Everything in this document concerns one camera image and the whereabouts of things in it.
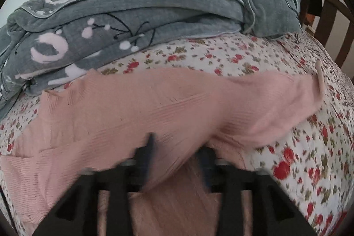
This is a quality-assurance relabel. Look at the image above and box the pink knit sweater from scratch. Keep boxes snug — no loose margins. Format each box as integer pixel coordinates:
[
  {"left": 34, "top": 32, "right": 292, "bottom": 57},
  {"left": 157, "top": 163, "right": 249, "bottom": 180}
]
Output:
[{"left": 1, "top": 68, "right": 324, "bottom": 235}]

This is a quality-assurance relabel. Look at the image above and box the grey patterned quilt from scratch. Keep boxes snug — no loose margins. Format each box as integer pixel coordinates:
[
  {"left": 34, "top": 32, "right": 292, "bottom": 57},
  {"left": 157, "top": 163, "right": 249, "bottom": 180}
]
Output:
[{"left": 1, "top": 0, "right": 301, "bottom": 117}]

